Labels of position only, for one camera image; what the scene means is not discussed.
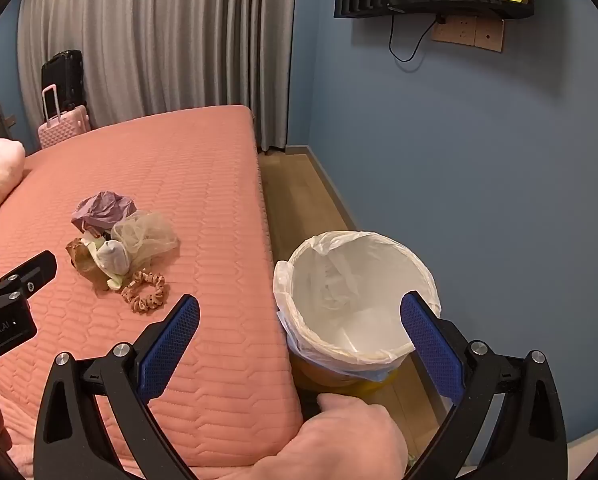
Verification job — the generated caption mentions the black power cable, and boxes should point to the black power cable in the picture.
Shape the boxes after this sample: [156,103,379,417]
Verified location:
[389,14,447,63]

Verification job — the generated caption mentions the purple cloth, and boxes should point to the purple cloth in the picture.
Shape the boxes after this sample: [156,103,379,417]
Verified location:
[71,191,137,231]

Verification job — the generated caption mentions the peach scrunchie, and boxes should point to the peach scrunchie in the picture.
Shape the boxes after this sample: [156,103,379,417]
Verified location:
[121,270,167,316]

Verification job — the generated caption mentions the bin with white liner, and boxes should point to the bin with white liner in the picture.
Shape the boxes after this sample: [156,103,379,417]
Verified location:
[274,230,441,396]

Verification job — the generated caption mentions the pink quilted bed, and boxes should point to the pink quilted bed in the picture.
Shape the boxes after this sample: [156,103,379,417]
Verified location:
[0,105,305,480]

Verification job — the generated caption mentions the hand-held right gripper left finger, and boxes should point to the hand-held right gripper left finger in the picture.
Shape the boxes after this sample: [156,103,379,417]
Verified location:
[33,294,201,480]

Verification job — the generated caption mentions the brown crumpled wrapper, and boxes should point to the brown crumpled wrapper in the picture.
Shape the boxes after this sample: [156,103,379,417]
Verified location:
[66,236,102,281]

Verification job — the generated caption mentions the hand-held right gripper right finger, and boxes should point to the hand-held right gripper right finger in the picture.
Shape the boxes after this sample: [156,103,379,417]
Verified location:
[400,291,570,480]

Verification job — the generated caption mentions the grey curtain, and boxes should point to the grey curtain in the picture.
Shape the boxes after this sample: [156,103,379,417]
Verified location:
[16,0,300,153]

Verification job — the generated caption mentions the white sock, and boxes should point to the white sock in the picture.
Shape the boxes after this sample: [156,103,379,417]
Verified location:
[95,240,130,276]

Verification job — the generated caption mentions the person's bare knee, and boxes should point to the person's bare knee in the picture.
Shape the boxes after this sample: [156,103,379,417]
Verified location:
[249,392,410,480]

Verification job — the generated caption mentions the black suitcase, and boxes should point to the black suitcase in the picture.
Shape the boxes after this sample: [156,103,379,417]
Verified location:
[41,50,87,111]

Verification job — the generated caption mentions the beige mesh net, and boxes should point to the beige mesh net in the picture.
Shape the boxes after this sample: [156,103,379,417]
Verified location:
[111,211,179,270]

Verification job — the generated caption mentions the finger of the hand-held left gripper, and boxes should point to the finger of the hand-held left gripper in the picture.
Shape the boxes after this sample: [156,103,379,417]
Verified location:
[0,251,58,313]

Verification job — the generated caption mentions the pink suitcase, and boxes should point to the pink suitcase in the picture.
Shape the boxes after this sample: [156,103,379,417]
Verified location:
[38,85,90,150]

